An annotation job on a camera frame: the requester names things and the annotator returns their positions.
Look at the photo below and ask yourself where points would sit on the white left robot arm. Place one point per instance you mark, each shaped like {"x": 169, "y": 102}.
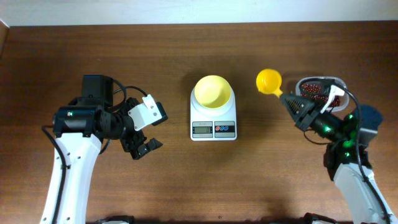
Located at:
{"x": 82, "y": 130}

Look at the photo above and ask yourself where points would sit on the red beans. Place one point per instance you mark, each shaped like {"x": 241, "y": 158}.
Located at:
{"x": 315, "y": 92}

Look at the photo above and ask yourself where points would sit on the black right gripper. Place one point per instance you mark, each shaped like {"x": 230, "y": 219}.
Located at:
{"x": 301, "y": 122}

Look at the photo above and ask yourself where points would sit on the white digital kitchen scale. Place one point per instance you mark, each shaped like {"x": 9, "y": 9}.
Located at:
{"x": 213, "y": 124}

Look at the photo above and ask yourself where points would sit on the clear plastic bean container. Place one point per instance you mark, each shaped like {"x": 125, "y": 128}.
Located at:
{"x": 312, "y": 80}

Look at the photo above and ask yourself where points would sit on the pale yellow bowl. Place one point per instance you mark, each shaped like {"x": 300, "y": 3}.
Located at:
{"x": 212, "y": 91}

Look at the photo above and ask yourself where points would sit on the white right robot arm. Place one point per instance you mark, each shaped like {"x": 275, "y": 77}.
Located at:
{"x": 346, "y": 157}

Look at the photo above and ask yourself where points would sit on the yellow measuring scoop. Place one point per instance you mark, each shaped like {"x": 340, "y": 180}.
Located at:
{"x": 268, "y": 82}

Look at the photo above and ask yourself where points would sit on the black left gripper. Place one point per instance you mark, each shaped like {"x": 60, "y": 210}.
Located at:
{"x": 132, "y": 145}

